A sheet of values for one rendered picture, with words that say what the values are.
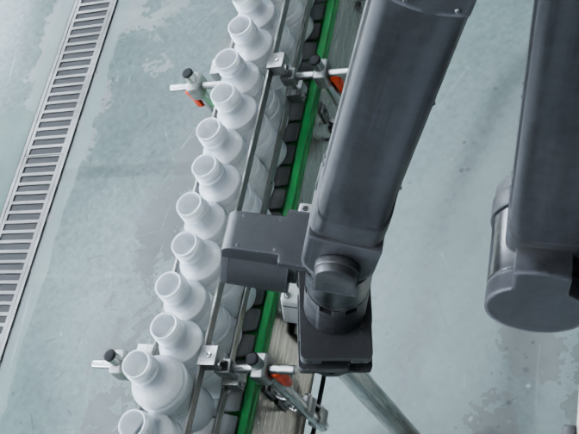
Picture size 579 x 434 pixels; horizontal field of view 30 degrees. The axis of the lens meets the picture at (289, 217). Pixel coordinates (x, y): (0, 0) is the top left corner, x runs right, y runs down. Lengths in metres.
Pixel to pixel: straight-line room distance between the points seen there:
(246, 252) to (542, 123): 0.31
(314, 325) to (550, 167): 0.34
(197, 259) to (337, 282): 0.56
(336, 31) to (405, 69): 1.12
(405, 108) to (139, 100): 2.66
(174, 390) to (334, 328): 0.39
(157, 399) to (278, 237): 0.47
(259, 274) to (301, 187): 0.69
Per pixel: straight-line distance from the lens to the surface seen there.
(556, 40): 0.60
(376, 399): 1.97
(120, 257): 3.00
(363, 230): 0.78
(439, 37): 0.60
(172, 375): 1.31
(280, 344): 1.50
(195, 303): 1.37
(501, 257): 0.81
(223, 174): 1.43
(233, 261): 0.89
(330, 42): 1.71
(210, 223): 1.41
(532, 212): 0.75
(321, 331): 0.98
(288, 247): 0.87
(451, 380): 2.46
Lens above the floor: 2.20
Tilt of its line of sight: 52 degrees down
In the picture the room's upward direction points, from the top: 38 degrees counter-clockwise
